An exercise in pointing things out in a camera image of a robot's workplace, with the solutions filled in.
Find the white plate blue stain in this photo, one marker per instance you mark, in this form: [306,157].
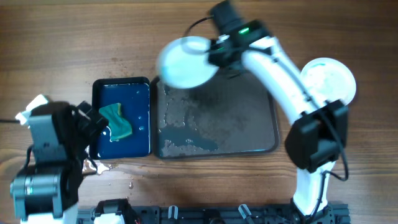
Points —
[331,78]

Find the blue rectangular water tray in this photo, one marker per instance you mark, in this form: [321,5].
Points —
[133,94]

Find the green yellow sponge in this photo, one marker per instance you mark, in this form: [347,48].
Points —
[119,126]

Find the dark brown serving tray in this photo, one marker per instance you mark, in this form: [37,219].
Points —
[230,115]

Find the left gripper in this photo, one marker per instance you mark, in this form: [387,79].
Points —
[90,130]

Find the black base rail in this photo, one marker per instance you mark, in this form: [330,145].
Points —
[273,213]

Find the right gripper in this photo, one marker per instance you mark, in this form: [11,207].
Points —
[209,56]

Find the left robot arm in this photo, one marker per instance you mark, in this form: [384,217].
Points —
[45,190]

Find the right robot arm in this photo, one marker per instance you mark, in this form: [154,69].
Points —
[319,125]

